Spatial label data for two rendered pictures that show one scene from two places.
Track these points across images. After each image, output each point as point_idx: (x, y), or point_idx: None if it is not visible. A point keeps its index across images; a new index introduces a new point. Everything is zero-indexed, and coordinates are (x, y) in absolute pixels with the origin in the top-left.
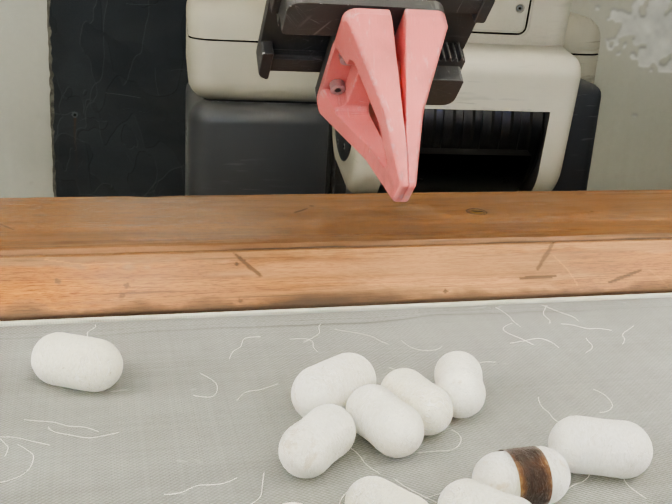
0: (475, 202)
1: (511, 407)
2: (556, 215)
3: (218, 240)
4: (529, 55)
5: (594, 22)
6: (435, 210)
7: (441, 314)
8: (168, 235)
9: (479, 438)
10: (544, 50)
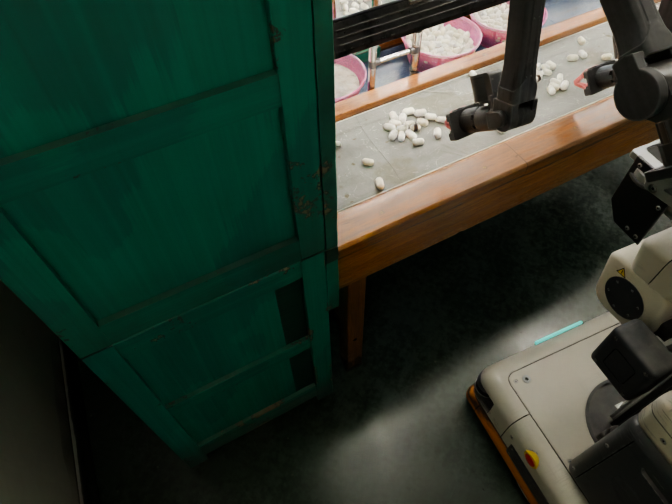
0: (578, 132)
1: (543, 94)
2: (560, 131)
3: (605, 102)
4: (634, 245)
5: (668, 403)
6: (582, 125)
7: (564, 112)
8: (613, 101)
9: (544, 88)
10: (633, 253)
